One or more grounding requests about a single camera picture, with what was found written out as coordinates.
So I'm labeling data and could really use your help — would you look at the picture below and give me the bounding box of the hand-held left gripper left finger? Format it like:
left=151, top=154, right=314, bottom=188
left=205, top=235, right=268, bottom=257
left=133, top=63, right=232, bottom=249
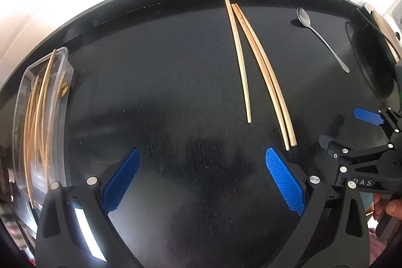
left=34, top=148, right=141, bottom=268

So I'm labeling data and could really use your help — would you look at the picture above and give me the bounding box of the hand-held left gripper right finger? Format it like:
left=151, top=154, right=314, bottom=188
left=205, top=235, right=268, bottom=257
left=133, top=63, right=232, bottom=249
left=265, top=147, right=371, bottom=268

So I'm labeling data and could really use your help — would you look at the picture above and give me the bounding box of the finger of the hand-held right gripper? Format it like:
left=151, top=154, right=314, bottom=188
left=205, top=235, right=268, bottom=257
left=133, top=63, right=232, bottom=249
left=354, top=107, right=402, bottom=143
left=318, top=134, right=393, bottom=162

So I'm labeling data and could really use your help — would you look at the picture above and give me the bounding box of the light bamboo chopstick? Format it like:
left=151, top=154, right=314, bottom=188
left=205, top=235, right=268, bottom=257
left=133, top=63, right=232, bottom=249
left=235, top=3, right=297, bottom=147
left=231, top=4, right=290, bottom=151
left=223, top=0, right=252, bottom=124

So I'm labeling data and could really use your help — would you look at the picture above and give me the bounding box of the clear plastic container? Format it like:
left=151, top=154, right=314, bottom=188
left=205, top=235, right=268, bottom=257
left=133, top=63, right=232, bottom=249
left=12, top=46, right=75, bottom=212

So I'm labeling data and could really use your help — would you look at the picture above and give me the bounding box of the bunch of wooden chopsticks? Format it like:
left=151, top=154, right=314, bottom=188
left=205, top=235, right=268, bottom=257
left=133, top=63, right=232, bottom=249
left=23, top=49, right=68, bottom=209

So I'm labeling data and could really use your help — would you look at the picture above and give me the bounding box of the person's right hand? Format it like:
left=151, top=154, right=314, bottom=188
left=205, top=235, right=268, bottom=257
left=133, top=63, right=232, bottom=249
left=372, top=193, right=402, bottom=221

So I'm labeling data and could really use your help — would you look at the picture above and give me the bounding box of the black round disc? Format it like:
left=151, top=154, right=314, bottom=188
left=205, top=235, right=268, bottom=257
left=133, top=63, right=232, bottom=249
left=345, top=21, right=396, bottom=99

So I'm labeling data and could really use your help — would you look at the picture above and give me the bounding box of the person's pink clothing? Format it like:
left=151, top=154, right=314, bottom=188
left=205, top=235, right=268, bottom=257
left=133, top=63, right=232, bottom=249
left=366, top=226, right=392, bottom=268

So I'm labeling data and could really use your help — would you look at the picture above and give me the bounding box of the wooden board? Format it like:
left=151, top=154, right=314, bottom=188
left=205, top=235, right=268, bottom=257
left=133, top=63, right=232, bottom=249
left=364, top=3, right=402, bottom=63

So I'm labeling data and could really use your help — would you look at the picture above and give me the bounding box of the gold spoon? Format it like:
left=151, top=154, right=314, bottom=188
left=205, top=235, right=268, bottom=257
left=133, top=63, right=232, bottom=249
left=58, top=81, right=70, bottom=99

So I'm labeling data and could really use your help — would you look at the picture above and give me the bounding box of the long silver spoon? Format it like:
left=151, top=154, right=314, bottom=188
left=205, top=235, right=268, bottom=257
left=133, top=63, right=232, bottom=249
left=297, top=7, right=350, bottom=73

